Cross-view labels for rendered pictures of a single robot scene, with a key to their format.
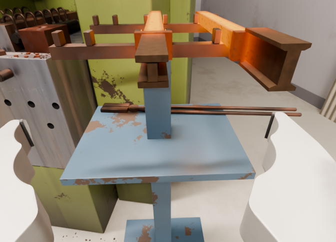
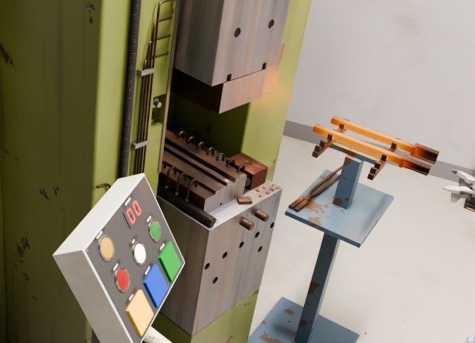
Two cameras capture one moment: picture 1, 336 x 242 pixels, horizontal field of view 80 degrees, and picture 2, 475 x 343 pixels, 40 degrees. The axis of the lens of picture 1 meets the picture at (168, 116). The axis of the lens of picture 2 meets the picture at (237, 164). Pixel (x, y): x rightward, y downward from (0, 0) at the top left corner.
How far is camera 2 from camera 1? 233 cm
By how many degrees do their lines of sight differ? 54
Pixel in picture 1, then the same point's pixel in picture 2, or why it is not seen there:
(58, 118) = (268, 236)
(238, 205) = (289, 267)
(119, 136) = (336, 216)
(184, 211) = (264, 303)
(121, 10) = (271, 124)
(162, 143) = (354, 207)
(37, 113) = (256, 242)
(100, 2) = (261, 124)
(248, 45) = (415, 150)
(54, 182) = (230, 324)
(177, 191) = not seen: hidden behind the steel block
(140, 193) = not seen: hidden behind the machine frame
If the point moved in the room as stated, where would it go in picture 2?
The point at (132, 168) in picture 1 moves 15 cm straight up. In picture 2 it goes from (367, 223) to (378, 189)
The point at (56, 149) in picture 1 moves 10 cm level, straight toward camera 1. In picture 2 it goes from (252, 274) to (279, 276)
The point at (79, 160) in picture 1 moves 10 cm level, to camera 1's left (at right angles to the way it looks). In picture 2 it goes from (349, 235) to (338, 247)
